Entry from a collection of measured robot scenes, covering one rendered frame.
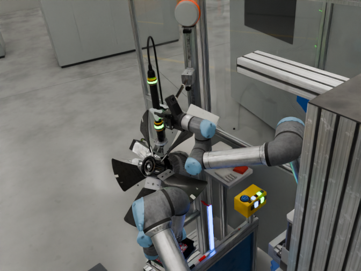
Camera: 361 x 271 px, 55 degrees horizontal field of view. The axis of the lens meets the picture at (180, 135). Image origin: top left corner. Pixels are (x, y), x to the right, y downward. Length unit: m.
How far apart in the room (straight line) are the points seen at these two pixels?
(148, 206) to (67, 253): 2.07
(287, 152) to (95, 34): 6.17
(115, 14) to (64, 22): 0.97
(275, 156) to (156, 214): 0.50
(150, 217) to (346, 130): 0.79
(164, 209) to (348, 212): 0.69
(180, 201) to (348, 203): 0.68
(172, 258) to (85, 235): 2.14
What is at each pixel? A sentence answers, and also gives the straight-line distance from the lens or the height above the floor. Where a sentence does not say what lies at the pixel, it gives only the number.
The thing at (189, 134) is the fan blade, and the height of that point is 1.43.
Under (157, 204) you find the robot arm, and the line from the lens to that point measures 1.34.
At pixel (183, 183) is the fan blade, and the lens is 1.87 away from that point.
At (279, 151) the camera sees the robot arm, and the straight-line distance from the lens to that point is 1.36.
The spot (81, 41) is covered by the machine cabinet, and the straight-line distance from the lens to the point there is 7.21.
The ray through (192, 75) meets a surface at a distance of 2.25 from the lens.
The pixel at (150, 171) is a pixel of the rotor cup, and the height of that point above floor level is 1.20.
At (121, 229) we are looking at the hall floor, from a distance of 3.35.
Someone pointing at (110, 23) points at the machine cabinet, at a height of 0.67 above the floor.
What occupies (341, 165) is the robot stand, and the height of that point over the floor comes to 1.91.
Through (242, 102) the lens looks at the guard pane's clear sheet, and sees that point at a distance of 2.32.
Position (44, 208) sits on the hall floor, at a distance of 3.86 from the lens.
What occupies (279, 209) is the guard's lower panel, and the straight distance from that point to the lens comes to 2.57.
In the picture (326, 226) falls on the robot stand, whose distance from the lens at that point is 1.00.
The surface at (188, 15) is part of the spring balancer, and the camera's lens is 2.22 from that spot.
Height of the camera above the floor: 2.42
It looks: 33 degrees down
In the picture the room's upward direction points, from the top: 6 degrees counter-clockwise
